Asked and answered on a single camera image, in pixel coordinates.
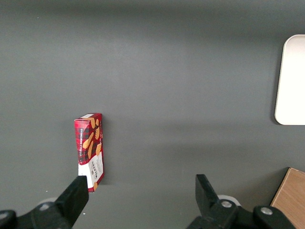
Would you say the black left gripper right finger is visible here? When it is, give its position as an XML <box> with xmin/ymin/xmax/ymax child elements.
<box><xmin>185</xmin><ymin>174</ymin><xmax>296</xmax><ymax>229</ymax></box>

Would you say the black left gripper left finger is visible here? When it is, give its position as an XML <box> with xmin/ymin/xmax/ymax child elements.
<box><xmin>0</xmin><ymin>175</ymin><xmax>90</xmax><ymax>229</ymax></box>

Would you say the beige rectangular tray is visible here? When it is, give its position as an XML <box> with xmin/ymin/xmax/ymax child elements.
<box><xmin>274</xmin><ymin>34</ymin><xmax>305</xmax><ymax>126</ymax></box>

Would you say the red tartan cookie box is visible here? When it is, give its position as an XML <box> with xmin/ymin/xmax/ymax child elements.
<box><xmin>73</xmin><ymin>113</ymin><xmax>105</xmax><ymax>194</ymax></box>

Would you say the wooden drawer cabinet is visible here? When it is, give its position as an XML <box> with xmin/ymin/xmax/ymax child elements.
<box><xmin>269</xmin><ymin>167</ymin><xmax>305</xmax><ymax>229</ymax></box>

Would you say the grey table mat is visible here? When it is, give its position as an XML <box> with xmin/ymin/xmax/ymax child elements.
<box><xmin>0</xmin><ymin>0</ymin><xmax>305</xmax><ymax>229</ymax></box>

